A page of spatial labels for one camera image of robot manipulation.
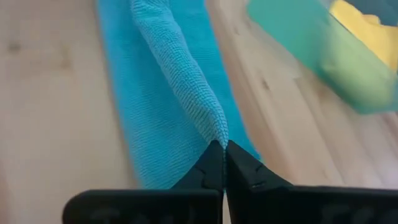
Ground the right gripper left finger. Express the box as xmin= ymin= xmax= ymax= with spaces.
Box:
xmin=62 ymin=139 xmax=224 ymax=224

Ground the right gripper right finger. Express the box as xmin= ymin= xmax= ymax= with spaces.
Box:
xmin=226 ymin=140 xmax=398 ymax=224

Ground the blue microfiber towel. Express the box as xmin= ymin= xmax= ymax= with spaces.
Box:
xmin=95 ymin=0 xmax=261 ymax=192

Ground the yellow microfiber towel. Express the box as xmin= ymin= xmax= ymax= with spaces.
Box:
xmin=328 ymin=0 xmax=398 ymax=74

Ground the teal translucent plastic bin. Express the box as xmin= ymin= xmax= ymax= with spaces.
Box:
xmin=246 ymin=0 xmax=398 ymax=115

